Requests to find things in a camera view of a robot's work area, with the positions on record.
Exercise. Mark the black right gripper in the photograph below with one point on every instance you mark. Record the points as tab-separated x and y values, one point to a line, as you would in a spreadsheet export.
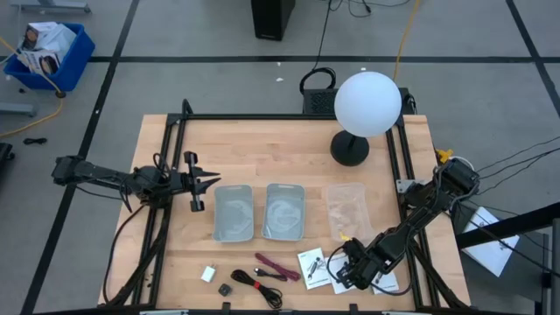
361	267

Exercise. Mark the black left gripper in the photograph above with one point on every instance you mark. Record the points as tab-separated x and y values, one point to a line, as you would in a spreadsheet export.
192	184

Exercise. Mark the magenta twist tie bundle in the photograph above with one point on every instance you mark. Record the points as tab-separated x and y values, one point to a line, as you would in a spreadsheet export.
277	267

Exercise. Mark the white USB wall charger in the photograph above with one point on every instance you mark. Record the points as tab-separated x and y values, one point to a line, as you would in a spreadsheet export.
208	274

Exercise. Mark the small black square adapter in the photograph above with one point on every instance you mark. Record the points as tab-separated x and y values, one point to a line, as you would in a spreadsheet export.
225	289

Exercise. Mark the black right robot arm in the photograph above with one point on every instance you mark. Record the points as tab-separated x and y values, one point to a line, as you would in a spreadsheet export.
420	214

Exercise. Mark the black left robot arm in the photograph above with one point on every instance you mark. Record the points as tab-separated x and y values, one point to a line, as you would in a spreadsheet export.
100	175

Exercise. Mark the grey plastic bin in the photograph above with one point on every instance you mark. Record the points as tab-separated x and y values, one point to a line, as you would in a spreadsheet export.
233	214
283	212

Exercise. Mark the white paper sheet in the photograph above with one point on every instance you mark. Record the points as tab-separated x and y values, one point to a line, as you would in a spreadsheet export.
490	254

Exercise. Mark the yellow clamp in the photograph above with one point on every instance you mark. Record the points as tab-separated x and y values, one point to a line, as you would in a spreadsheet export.
445	154

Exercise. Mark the black metal bar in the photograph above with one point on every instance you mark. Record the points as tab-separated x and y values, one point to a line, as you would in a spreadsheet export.
516	225

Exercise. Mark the white globe table lamp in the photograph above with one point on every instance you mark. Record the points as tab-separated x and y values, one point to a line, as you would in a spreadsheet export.
367	102

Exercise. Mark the dark grey cart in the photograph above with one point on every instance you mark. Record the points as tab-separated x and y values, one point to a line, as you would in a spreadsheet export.
525	275

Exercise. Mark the black computer tower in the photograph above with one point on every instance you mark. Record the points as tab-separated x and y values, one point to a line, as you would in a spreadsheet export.
272	19

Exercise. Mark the blue plastic tote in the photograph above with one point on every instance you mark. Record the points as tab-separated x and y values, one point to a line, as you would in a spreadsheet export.
72	65

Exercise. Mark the grey metal stand foot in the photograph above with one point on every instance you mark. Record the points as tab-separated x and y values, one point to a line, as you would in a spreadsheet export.
52	6
17	109

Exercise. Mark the white printed cardboard box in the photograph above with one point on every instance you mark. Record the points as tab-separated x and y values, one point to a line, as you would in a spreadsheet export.
37	35
41	61

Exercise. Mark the black wheeled base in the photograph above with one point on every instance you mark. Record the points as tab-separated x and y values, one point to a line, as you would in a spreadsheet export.
4	151

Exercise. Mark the black frame bracket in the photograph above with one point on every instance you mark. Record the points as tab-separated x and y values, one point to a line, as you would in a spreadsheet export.
354	309
226	308

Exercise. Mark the silver mount bar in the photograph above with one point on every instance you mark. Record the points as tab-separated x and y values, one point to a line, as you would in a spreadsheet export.
400	313
164	312

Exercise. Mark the silver metal bracket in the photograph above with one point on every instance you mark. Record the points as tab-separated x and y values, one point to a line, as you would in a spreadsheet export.
404	184

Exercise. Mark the black aluminium table frame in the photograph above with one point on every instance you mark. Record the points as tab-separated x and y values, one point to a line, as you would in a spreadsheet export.
280	116

